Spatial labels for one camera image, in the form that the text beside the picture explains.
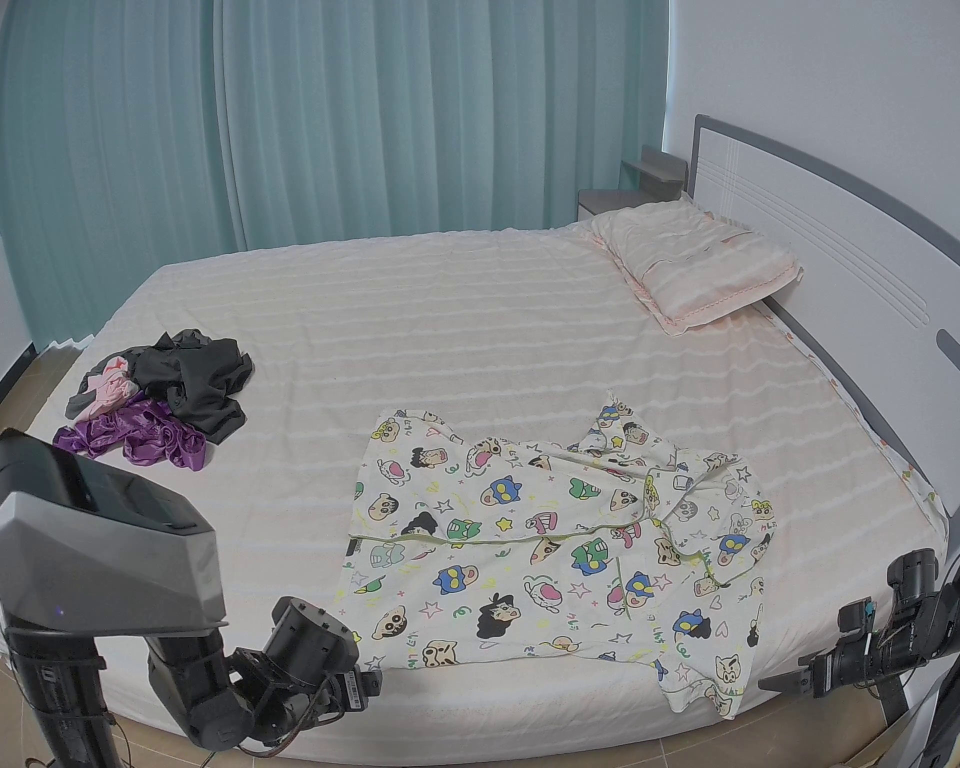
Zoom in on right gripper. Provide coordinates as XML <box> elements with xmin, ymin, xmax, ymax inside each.
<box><xmin>758</xmin><ymin>636</ymin><xmax>876</xmax><ymax>700</ymax></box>

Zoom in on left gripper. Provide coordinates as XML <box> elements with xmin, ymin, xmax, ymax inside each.
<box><xmin>303</xmin><ymin>666</ymin><xmax>384</xmax><ymax>726</ymax></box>

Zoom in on white printed pyjama top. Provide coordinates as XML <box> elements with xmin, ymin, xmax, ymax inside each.
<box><xmin>341</xmin><ymin>390</ymin><xmax>781</xmax><ymax>721</ymax></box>

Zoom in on bed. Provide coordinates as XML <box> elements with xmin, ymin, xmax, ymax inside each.
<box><xmin>41</xmin><ymin>114</ymin><xmax>960</xmax><ymax>751</ymax></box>

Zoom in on purple garment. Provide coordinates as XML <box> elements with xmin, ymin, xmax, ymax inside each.
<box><xmin>54</xmin><ymin>397</ymin><xmax>207</xmax><ymax>474</ymax></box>

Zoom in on black garment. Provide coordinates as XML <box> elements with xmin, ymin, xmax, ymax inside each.
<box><xmin>66</xmin><ymin>328</ymin><xmax>255</xmax><ymax>445</ymax></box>

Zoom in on pink garment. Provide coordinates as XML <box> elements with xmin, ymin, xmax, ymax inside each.
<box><xmin>78</xmin><ymin>356</ymin><xmax>144</xmax><ymax>421</ymax></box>

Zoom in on pale pink striped pillow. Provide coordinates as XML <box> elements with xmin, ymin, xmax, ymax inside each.
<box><xmin>590</xmin><ymin>204</ymin><xmax>805</xmax><ymax>336</ymax></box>

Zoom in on grey bedside table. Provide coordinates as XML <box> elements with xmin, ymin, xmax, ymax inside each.
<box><xmin>577</xmin><ymin>146</ymin><xmax>690</xmax><ymax>220</ymax></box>

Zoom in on blue-green curtain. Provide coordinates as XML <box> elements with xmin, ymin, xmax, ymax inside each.
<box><xmin>213</xmin><ymin>0</ymin><xmax>671</xmax><ymax>252</ymax></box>
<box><xmin>0</xmin><ymin>0</ymin><xmax>249</xmax><ymax>354</ymax></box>

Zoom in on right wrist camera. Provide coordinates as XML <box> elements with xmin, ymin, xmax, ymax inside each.
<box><xmin>837</xmin><ymin>597</ymin><xmax>876</xmax><ymax>640</ymax></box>

